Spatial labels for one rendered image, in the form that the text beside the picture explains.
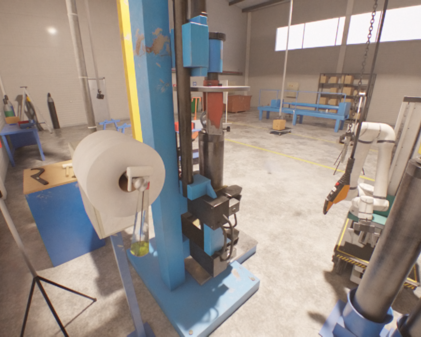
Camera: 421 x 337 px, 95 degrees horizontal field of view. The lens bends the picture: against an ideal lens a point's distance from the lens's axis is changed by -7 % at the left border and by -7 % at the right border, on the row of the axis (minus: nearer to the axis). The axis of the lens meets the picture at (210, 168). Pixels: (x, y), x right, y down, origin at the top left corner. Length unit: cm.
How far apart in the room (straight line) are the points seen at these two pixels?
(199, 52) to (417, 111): 180
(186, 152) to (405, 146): 185
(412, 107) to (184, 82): 179
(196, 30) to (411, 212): 150
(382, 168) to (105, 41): 1216
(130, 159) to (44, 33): 1161
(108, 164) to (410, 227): 151
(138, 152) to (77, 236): 218
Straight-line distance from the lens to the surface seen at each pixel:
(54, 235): 275
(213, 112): 144
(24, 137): 813
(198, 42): 128
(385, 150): 200
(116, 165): 70
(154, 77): 133
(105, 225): 108
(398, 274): 175
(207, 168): 170
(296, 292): 242
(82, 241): 286
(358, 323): 208
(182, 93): 130
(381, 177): 199
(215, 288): 216
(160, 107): 135
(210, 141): 162
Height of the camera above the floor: 184
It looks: 22 degrees down
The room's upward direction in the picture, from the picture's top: straight up
